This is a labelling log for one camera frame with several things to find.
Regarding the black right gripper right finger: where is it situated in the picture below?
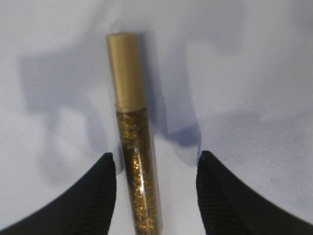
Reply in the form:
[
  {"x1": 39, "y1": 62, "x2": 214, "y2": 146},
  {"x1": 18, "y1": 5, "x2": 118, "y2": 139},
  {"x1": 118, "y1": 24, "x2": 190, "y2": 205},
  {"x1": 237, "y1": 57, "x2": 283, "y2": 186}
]
[{"x1": 196, "y1": 151, "x2": 313, "y2": 235}]

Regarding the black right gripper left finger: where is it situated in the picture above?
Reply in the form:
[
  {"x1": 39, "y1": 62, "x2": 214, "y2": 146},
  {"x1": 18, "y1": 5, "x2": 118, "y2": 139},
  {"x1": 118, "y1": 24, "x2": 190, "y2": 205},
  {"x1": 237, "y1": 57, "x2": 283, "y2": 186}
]
[{"x1": 0, "y1": 153, "x2": 116, "y2": 235}]

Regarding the gold glitter pen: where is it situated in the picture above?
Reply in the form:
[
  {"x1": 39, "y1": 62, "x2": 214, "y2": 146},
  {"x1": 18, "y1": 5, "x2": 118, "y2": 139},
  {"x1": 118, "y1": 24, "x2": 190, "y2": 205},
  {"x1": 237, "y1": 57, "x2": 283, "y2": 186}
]
[{"x1": 107, "y1": 32, "x2": 161, "y2": 235}]

